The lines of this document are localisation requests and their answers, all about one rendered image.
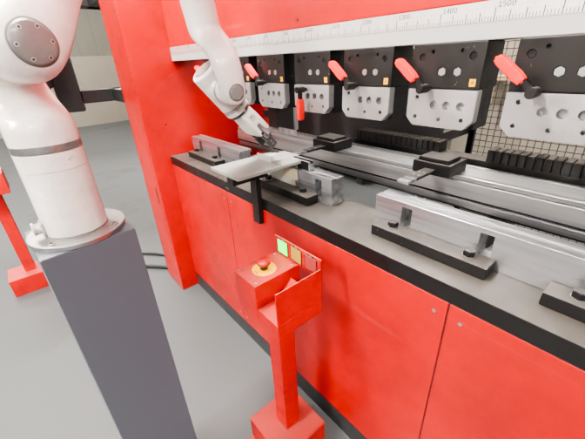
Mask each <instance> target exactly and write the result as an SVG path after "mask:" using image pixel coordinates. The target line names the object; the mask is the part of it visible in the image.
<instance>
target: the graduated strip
mask: <svg viewBox="0 0 585 439"><path fill-rule="evenodd" d="M579 11H585V0H490V1H484V2H478V3H467V4H461V5H455V6H448V7H442V8H436V9H431V10H419V11H413V12H407V13H400V14H395V15H389V16H383V17H371V18H365V19H360V20H353V21H347V22H341V23H335V24H324V25H318V26H312V27H305V28H299V29H293V30H283V31H276V32H270V33H264V34H258V35H251V36H246V37H235V38H229V39H230V40H231V42H232V44H233V46H234V47H235V48H238V47H247V46H255V45H264V44H280V43H288V42H297V41H305V40H314V39H321V38H330V37H346V36H355V35H363V34H372V33H380V32H389V31H397V30H412V29H421V28H430V27H438V26H447V25H455V24H470V23H479V22H487V21H496V20H505V19H513V18H522V17H538V16H546V15H554V14H562V13H571V12H579ZM170 51H171V55H172V54H180V53H189V52H197V51H203V50H202V49H201V48H200V46H199V45H198V44H187V45H180V46H175V47H170Z"/></svg>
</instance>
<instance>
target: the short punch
mask: <svg viewBox="0 0 585 439"><path fill-rule="evenodd" d="M275 109H276V123H277V127H278V128H279V132H283V133H287V134H292V135H296V136H297V130H298V129H299V122H298V120H297V107H293V108H284V109H280V108H275Z"/></svg>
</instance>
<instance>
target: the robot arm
mask: <svg viewBox="0 0 585 439"><path fill-rule="evenodd" d="M82 1H83V0H0V132H1V134H2V136H3V140H4V142H5V144H6V145H7V148H8V150H9V152H10V156H11V157H12V159H13V162H14V164H15V166H16V169H17V171H18V173H19V176H20V178H21V180H22V181H23V184H24V187H25V189H26V192H27V193H28V195H29V198H30V201H31V203H32V205H33V207H34V209H35V211H36V214H37V217H38V221H37V222H38V223H36V224H34V225H32V223H31V224H30V228H31V232H30V233H29V235H28V236H27V238H26V243H27V246H28V247H29V248H30V249H31V250H33V251H36V252H40V253H57V252H64V251H69V250H74V249H78V248H81V247H86V246H89V245H92V244H94V243H97V242H99V241H101V240H104V239H106V238H108V237H110V236H112V235H113V234H114V233H116V232H117V231H118V230H119V229H120V228H122V227H123V225H124V223H125V218H124V215H123V213H121V212H120V211H118V210H115V209H106V208H104V206H103V203H102V200H101V198H100V195H99V192H98V188H97V185H96V182H95V179H94V177H93V174H92V171H91V167H90V164H89V161H88V159H87V156H86V153H85V150H84V146H83V143H82V140H81V138H80V135H79V132H78V129H77V126H76V124H75V122H74V120H73V118H72V116H71V115H70V114H69V113H68V111H67V110H66V109H65V108H64V106H63V105H62V104H61V103H60V102H59V100H58V99H57V98H56V97H55V95H54V94H53V93H52V91H51V90H50V88H49V87H48V85H47V84H46V83H45V82H47V81H50V80H52V79H53V78H55V77H56V76H57V75H58V74H59V73H60V72H61V71H62V69H63V68H64V67H65V65H66V63H67V61H68V59H69V56H70V54H71V49H72V45H73V42H74V38H75V34H76V28H77V19H78V14H79V11H80V7H81V3H82ZM179 2H180V5H181V9H182V11H183V14H184V18H185V23H186V26H187V29H188V31H189V34H190V36H191V38H192V40H193V41H194V42H195V43H196V44H198V45H199V46H200V48H201V49H202V50H203V51H204V53H205V54H206V56H207V57H208V59H209V61H207V62H206V63H204V64H202V65H201V66H200V67H199V68H198V70H197V71H196V73H195V74H194V77H193V81H194V83H195V84H196V85H197V86H198V87H199V88H200V89H201V90H202V91H203V92H204V93H205V94H206V96H207V97H208V98H209V99H210V100H211V101H212V102H213V103H214V104H215V105H216V106H217V107H218V108H219V109H220V110H221V111H222V112H223V113H224V114H225V115H226V116H227V117H228V118H230V119H231V120H234V121H235V122H236V123H237V124H238V125H239V127H240V128H241V129H242V130H243V131H244V132H245V133H247V134H250V135H251V136H252V137H253V138H255V140H256V141H257V142H258V143H259V145H260V146H263V145H264V143H267V145H268V146H269V147H270V148H271V149H273V148H274V146H275V145H276V144H277V141H276V140H275V139H274V138H273V136H272V134H271V132H270V131H269V130H267V129H266V128H268V127H269V125H268V124H267V123H266V122H265V120H264V119H263V118H262V117H260V115H259V114H258V113H257V112H256V111H255V110H253V108H252V107H250V106H249V104H248V103H247V102H248V101H247V99H246V98H245V80H244V76H243V71H242V67H241V63H240V61H239V56H238V53H237V52H236V50H235V47H234V46H233V44H232V42H231V40H230V39H229V37H228V36H227V35H226V34H225V33H224V31H223V30H222V28H221V26H220V23H219V17H218V13H217V9H216V4H215V1H214V0H179ZM261 131H262V133H261ZM264 133H265V134H266V137H264V136H263V135H264Z"/></svg>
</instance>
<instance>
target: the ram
mask: <svg viewBox="0 0 585 439"><path fill-rule="evenodd" d="M214 1H215V4H216V9H217V13H218V17H219V23H220V26H221V28H222V30H223V31H224V33H225V34H226V35H227V36H228V37H229V38H235V37H246V36H251V35H258V34H264V33H270V32H276V31H283V30H293V29H299V28H305V27H312V26H318V25H324V24H335V23H341V22H347V21H353V20H360V19H365V18H371V17H383V16H389V15H395V14H400V13H407V12H413V11H419V10H431V9H436V8H442V7H448V6H455V5H461V4H467V3H478V2H484V1H490V0H214ZM161 4H162V8H163V13H164V18H165V27H166V31H167V36H168V41H169V45H170V47H175V46H180V45H187V44H195V42H194V41H193V40H192V38H191V36H190V34H189V31H188V29H187V26H186V23H185V18H184V14H183V11H182V9H181V5H180V2H179V0H161ZM572 34H585V11H579V12H571V13H562V14H554V15H546V16H538V17H522V18H513V19H505V20H496V21H487V22H479V23H470V24H455V25H447V26H438V27H430V28H421V29H412V30H397V31H389V32H380V33H372V34H363V35H355V36H346V37H330V38H321V39H314V40H305V41H297V42H288V43H280V44H264V45H255V46H247V47H238V48H235V50H236V52H237V53H238V56H239V57H247V56H260V55H273V54H289V53H300V52H313V51H344V50H351V49H364V48H377V47H390V46H415V45H416V44H442V43H455V42H467V41H481V40H509V39H521V38H523V37H545V36H559V35H572ZM171 59H172V61H188V60H201V59H208V57H207V56H206V54H205V53H204V52H203V51H197V52H189V53H180V54H172V55H171Z"/></svg>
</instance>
